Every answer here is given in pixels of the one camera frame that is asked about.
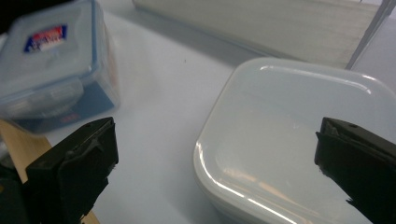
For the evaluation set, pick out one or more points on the clear lidded food box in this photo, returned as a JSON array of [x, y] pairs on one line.
[[53, 68]]

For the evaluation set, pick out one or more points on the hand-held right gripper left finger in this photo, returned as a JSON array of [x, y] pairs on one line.
[[71, 168]]

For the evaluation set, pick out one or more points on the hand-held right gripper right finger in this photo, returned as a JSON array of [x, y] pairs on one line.
[[358, 161]]

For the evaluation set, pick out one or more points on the white plastic container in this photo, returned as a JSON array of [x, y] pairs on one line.
[[280, 130]]

